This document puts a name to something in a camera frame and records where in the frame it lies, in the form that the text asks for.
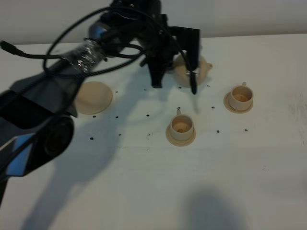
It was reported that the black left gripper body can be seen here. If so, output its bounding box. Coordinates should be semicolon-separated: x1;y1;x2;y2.
137;14;182;72

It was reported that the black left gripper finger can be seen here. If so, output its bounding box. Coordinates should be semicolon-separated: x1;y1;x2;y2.
149;65;166;88

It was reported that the beige teapot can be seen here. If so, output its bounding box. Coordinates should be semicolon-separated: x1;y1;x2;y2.
171;54;213;88

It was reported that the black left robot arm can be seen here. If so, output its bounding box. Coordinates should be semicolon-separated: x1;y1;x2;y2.
0;0;178;195

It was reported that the beige teapot saucer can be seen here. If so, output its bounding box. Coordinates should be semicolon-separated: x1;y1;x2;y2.
74;81;113;115

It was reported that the near beige teacup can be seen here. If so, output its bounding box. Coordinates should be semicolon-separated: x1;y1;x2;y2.
169;109;194;141

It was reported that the beige teacup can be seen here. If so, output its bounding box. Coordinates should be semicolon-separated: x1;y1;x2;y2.
231;82;254;101
169;109;194;141

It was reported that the far beige cup saucer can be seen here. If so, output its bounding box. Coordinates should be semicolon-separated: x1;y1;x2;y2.
224;92;253;114

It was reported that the beige cup saucer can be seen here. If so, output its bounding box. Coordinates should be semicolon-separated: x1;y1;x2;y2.
224;92;253;114
165;125;196;147

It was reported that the near beige cup saucer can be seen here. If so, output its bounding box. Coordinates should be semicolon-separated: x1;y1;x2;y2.
165;125;196;147

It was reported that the far beige teacup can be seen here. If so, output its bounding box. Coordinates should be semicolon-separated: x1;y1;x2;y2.
231;82;254;101

